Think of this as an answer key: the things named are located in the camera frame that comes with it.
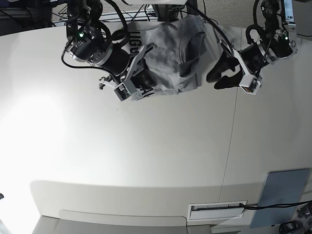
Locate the black device at corner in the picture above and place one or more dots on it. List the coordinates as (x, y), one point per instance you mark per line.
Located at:
(292, 227)

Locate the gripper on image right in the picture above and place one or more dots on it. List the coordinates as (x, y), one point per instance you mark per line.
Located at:
(249, 62)

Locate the grey T-shirt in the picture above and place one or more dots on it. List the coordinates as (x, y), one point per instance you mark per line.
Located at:
(174, 59)

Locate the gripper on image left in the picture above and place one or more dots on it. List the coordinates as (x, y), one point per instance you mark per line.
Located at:
(125, 69)

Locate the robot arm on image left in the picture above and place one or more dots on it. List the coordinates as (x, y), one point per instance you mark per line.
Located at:
(90, 41)

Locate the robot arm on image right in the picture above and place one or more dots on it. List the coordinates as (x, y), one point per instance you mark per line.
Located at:
(271, 37)

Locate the blue-grey flat pad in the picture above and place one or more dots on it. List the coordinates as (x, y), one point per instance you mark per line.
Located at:
(281, 187)

